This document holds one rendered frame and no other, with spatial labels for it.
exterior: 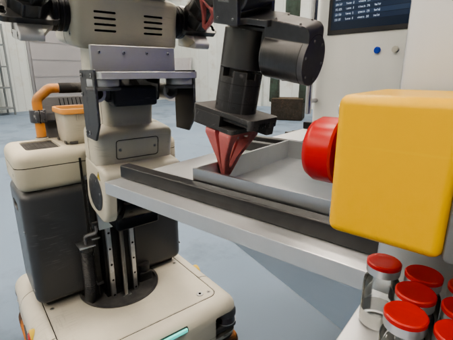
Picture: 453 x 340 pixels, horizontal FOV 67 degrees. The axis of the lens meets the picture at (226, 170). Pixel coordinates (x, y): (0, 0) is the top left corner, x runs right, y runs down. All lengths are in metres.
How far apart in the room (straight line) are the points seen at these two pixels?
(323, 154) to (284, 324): 1.46
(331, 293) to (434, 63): 0.29
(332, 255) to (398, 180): 0.18
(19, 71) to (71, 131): 9.72
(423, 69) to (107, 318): 1.16
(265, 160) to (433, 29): 0.40
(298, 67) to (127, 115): 0.65
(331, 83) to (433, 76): 1.16
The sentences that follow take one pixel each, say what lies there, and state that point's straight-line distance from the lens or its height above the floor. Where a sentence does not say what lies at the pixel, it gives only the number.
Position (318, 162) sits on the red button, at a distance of 0.21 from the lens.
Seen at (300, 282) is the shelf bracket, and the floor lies 0.78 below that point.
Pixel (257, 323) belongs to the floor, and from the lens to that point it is 1.63.
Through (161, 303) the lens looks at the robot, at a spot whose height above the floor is 0.28.
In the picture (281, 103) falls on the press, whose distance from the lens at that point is 7.78.
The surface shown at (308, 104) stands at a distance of 1.40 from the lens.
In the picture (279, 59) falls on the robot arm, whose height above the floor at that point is 1.05.
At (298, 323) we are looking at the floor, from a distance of 1.65.
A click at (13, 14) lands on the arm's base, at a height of 1.15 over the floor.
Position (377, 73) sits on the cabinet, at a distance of 1.32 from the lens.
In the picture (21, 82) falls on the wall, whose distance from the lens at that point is 10.94.
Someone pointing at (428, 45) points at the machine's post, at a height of 1.06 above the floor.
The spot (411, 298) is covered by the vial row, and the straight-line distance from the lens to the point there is 0.22.
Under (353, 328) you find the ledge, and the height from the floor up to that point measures 0.88.
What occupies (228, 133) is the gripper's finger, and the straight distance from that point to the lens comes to 0.45.
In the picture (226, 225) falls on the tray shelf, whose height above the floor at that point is 0.88.
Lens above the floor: 1.04
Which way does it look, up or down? 16 degrees down
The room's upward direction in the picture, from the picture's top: straight up
